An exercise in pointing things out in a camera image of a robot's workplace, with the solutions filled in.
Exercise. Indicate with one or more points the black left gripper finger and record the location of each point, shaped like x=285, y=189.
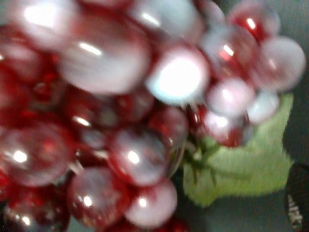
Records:
x=296, y=199

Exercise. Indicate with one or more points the red artificial grape bunch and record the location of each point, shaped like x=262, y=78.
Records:
x=135, y=116

